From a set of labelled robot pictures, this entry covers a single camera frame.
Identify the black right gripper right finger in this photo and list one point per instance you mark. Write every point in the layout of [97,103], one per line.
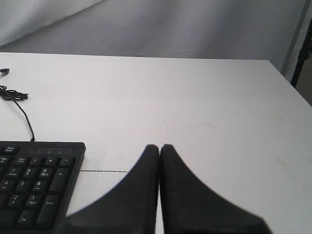
[191,207]

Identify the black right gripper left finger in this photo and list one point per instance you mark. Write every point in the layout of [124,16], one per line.
[129,208]

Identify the black acer keyboard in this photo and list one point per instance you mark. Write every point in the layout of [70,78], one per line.
[37,180]

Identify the grey backdrop cloth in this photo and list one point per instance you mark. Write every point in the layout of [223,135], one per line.
[200,29]

